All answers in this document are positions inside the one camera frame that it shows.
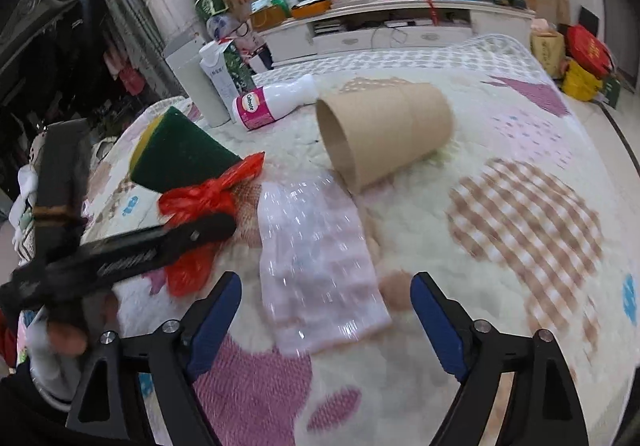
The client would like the grey curtain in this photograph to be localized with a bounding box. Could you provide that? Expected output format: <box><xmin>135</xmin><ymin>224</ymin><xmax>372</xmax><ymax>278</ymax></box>
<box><xmin>95</xmin><ymin>0</ymin><xmax>166</xmax><ymax>97</ymax></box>

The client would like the dark green carton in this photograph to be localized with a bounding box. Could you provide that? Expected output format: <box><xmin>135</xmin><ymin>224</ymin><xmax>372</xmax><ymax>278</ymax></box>
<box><xmin>222</xmin><ymin>42</ymin><xmax>257</xmax><ymax>94</ymax></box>

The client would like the pale grey tall box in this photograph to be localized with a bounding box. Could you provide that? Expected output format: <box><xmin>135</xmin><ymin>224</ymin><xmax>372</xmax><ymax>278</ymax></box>
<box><xmin>165</xmin><ymin>34</ymin><xmax>231</xmax><ymax>128</ymax></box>

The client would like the black framed panel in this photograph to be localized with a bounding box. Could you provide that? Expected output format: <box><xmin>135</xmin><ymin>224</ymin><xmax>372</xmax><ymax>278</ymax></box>
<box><xmin>579</xmin><ymin>6</ymin><xmax>601</xmax><ymax>34</ymax></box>

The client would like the red plastic bag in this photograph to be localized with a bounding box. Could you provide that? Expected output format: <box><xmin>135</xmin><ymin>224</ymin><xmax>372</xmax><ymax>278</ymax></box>
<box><xmin>159</xmin><ymin>151</ymin><xmax>266</xmax><ymax>298</ymax></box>

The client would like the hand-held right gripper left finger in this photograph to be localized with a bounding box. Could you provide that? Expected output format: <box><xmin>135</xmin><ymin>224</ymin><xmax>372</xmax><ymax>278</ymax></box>
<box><xmin>65</xmin><ymin>271</ymin><xmax>243</xmax><ymax>446</ymax></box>

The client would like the person's left forearm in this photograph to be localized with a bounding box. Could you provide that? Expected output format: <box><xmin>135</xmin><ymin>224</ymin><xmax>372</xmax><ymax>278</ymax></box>
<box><xmin>20</xmin><ymin>321</ymin><xmax>86</xmax><ymax>407</ymax></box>

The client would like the green scouring sponge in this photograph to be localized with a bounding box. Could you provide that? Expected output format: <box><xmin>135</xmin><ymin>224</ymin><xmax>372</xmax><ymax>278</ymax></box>
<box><xmin>131</xmin><ymin>106</ymin><xmax>243</xmax><ymax>193</ymax></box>

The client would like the yellow bag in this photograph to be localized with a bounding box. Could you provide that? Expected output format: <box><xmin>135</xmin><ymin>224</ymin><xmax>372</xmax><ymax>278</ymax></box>
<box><xmin>562</xmin><ymin>60</ymin><xmax>603</xmax><ymax>101</ymax></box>

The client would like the white bottle pink label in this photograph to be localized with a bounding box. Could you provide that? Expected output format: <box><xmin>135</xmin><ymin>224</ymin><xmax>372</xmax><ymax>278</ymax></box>
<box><xmin>231</xmin><ymin>75</ymin><xmax>317</xmax><ymax>131</ymax></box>

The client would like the green carton with white print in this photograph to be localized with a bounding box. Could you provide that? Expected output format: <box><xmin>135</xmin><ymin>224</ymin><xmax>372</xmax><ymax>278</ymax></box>
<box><xmin>195</xmin><ymin>0</ymin><xmax>226</xmax><ymax>22</ymax></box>

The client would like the orange basket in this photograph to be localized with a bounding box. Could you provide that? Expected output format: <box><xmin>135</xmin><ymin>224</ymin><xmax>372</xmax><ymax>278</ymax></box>
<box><xmin>250</xmin><ymin>4</ymin><xmax>292</xmax><ymax>30</ymax></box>

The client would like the white media cabinet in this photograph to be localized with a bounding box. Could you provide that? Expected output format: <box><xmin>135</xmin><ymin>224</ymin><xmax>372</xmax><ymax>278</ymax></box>
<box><xmin>257</xmin><ymin>0</ymin><xmax>537</xmax><ymax>67</ymax></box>

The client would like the white milk carton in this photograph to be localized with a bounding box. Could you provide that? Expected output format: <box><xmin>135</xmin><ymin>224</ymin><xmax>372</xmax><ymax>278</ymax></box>
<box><xmin>199</xmin><ymin>40</ymin><xmax>240</xmax><ymax>113</ymax></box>

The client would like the brown cardboard tube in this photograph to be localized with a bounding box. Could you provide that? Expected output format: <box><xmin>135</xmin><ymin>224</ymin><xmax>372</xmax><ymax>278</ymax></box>
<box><xmin>315</xmin><ymin>82</ymin><xmax>455</xmax><ymax>192</ymax></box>

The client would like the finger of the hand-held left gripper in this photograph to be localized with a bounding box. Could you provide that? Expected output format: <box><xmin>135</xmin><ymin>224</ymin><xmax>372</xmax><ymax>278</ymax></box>
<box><xmin>160</xmin><ymin>213</ymin><xmax>237</xmax><ymax>258</ymax></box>

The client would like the clear plastic packet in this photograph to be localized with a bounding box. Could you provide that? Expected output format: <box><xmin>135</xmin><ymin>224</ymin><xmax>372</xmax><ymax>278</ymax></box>
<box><xmin>257</xmin><ymin>176</ymin><xmax>392</xmax><ymax>356</ymax></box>

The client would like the tall white covered cabinet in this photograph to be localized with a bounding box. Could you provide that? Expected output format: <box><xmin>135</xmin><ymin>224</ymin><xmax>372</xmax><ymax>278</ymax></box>
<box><xmin>134</xmin><ymin>0</ymin><xmax>193</xmax><ymax>47</ymax></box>

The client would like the tan cardboard box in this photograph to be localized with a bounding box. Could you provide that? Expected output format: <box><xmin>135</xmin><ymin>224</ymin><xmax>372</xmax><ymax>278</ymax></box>
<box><xmin>530</xmin><ymin>29</ymin><xmax>566</xmax><ymax>80</ymax></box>

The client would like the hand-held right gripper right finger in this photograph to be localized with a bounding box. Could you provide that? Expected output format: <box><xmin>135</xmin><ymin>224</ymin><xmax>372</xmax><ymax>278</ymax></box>
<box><xmin>410</xmin><ymin>271</ymin><xmax>586</xmax><ymax>446</ymax></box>

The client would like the person's left hand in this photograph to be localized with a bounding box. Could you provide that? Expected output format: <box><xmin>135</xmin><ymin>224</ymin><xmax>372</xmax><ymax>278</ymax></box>
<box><xmin>46</xmin><ymin>291</ymin><xmax>121</xmax><ymax>358</ymax></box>

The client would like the small green box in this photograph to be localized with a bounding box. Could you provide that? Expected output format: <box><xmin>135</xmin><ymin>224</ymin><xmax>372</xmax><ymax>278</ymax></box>
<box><xmin>597</xmin><ymin>76</ymin><xmax>622</xmax><ymax>106</ymax></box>

